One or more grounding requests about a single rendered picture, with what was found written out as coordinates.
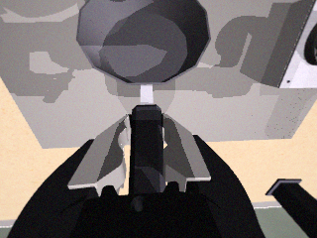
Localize black frying pan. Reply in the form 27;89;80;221
76;0;211;194

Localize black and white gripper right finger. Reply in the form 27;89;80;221
161;113;265;238

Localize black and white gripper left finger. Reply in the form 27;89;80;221
7;114;132;238

